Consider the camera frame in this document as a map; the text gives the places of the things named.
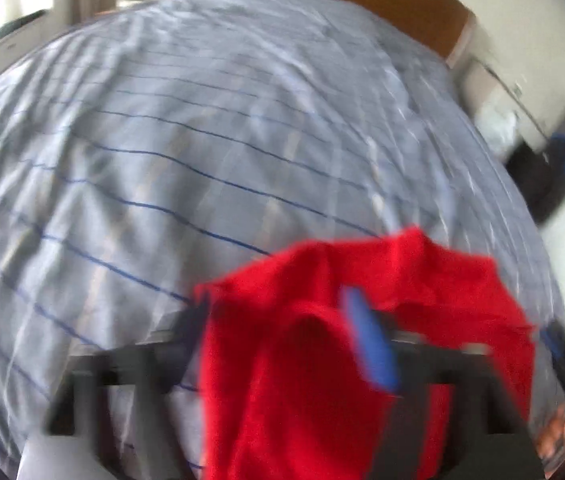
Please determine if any red knitted sweater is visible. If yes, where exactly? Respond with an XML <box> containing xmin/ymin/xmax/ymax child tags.
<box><xmin>195</xmin><ymin>226</ymin><xmax>537</xmax><ymax>480</ymax></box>

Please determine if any person's right hand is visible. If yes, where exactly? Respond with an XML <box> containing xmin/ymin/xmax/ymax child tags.
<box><xmin>535</xmin><ymin>402</ymin><xmax>565</xmax><ymax>463</ymax></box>

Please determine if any black and blue bag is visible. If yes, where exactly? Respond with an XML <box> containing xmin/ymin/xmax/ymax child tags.
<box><xmin>505</xmin><ymin>131</ymin><xmax>565</xmax><ymax>227</ymax></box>

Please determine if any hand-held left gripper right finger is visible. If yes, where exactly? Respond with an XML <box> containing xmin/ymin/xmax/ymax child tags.
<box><xmin>340</xmin><ymin>285</ymin><xmax>546</xmax><ymax>480</ymax></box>

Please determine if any blue striped bed sheet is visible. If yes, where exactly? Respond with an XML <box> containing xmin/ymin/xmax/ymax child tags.
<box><xmin>0</xmin><ymin>0</ymin><xmax>565</xmax><ymax>471</ymax></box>

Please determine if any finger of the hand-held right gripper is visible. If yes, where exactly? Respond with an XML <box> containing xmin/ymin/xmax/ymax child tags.
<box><xmin>539</xmin><ymin>321</ymin><xmax>565</xmax><ymax>363</ymax></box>

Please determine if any white cabinet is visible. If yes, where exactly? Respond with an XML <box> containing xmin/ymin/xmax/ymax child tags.
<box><xmin>461</xmin><ymin>54</ymin><xmax>565</xmax><ymax>157</ymax></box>

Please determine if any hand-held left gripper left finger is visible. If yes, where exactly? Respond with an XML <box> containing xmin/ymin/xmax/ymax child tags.
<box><xmin>45</xmin><ymin>295</ymin><xmax>210</xmax><ymax>467</ymax></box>

